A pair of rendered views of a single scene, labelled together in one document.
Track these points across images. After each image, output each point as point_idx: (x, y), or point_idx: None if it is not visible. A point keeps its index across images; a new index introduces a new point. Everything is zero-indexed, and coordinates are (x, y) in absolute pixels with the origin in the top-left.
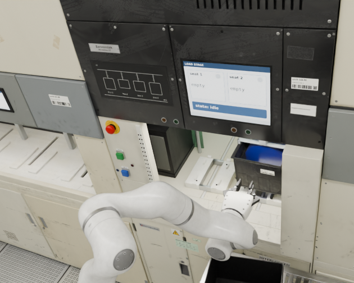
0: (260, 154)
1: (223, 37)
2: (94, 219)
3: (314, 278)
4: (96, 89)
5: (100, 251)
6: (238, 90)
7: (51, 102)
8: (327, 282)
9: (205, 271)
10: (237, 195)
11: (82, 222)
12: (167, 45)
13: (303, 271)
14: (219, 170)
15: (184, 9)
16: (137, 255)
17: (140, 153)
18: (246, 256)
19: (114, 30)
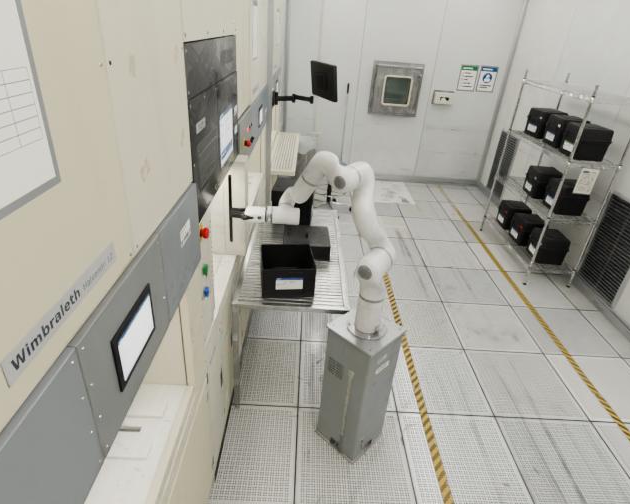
0: None
1: (225, 87)
2: (356, 166)
3: (247, 260)
4: (197, 186)
5: (370, 167)
6: (228, 128)
7: (181, 244)
8: (249, 256)
9: (258, 304)
10: (249, 209)
11: (357, 174)
12: (216, 104)
13: (243, 264)
14: None
15: (218, 68)
16: (209, 427)
17: (208, 248)
18: (237, 287)
19: (204, 100)
